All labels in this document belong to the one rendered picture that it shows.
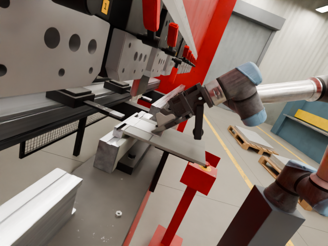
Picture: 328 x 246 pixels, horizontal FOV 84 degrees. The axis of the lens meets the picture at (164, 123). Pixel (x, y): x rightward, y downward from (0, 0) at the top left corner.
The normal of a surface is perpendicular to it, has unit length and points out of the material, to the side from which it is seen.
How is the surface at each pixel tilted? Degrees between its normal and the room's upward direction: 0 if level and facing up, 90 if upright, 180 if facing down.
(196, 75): 90
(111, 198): 0
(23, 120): 90
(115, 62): 90
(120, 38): 90
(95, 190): 0
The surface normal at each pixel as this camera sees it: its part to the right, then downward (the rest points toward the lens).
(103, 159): -0.20, 0.27
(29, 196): 0.32, -0.89
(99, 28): 0.92, 0.37
